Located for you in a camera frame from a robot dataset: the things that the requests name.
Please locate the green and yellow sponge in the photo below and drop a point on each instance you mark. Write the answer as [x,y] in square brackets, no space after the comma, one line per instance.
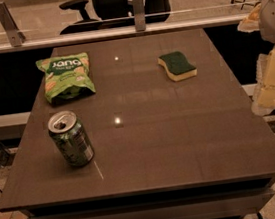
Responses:
[177,66]

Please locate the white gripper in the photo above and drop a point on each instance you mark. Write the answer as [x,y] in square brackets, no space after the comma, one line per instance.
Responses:
[263,19]

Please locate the middle metal railing bracket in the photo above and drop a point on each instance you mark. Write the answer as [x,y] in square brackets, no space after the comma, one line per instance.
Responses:
[139,15]

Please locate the black office chair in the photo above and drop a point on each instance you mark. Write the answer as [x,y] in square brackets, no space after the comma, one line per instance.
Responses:
[113,14]

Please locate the metal railing bracket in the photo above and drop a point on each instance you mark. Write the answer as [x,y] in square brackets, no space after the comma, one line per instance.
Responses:
[139,15]
[14,34]

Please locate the green snack bag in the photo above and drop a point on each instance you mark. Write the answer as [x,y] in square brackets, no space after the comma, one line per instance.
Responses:
[66,77]

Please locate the green soda can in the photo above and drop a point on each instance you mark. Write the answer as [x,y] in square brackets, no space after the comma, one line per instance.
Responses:
[68,134]

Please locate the left metal railing bracket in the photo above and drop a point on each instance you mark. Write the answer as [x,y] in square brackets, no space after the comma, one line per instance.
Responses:
[14,34]

